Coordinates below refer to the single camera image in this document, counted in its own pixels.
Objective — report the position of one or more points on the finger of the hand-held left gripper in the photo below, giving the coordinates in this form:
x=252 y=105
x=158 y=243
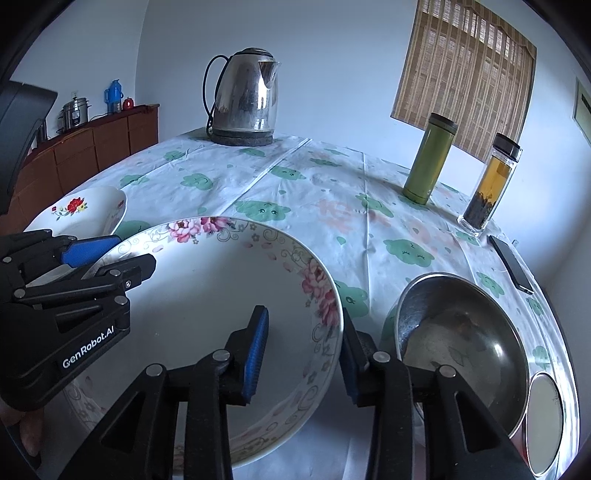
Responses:
x=87 y=249
x=129 y=270

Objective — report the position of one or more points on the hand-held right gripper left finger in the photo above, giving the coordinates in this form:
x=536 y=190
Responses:
x=256 y=355

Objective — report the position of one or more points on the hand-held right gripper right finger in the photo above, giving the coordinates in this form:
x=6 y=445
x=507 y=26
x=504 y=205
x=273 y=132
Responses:
x=353 y=364

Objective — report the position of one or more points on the white plate with red flower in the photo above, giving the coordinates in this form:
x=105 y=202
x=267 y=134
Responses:
x=92 y=212

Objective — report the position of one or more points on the large pink floral plate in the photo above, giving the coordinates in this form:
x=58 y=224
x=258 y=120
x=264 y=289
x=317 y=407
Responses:
x=207 y=277

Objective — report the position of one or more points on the stainless steel bowl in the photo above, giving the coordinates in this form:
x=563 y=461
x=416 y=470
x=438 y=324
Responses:
x=461 y=332

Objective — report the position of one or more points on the white enamel bowl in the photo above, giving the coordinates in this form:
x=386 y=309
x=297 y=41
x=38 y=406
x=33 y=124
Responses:
x=545 y=424

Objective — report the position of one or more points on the person's left hand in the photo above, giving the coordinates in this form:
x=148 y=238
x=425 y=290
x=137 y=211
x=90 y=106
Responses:
x=27 y=434

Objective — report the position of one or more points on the brown wooden cabinet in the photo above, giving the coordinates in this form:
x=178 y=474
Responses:
x=92 y=147

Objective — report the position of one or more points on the steel rice cooker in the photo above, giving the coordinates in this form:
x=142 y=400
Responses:
x=74 y=113

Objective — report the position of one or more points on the blue thermos jug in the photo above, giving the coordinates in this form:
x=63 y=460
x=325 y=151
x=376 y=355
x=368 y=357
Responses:
x=114 y=97

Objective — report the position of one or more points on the green cloud print tablecloth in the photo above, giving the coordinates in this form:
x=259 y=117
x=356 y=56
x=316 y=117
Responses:
x=323 y=207

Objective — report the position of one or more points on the dark kettle base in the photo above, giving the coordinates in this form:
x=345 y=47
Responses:
x=240 y=140

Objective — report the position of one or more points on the black smartphone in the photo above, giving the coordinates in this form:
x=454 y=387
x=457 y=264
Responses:
x=512 y=265

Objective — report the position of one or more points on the stainless steel electric kettle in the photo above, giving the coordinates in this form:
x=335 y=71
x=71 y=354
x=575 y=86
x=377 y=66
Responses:
x=244 y=92

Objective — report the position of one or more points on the green thermos flask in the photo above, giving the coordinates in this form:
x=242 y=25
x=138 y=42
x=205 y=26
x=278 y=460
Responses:
x=427 y=161

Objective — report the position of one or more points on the glass tea bottle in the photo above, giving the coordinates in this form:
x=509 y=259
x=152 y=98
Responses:
x=489 y=184

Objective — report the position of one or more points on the bamboo window blind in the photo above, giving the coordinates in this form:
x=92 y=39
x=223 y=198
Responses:
x=461 y=69

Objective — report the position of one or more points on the window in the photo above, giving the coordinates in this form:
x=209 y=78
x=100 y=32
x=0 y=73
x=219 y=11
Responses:
x=582 y=108

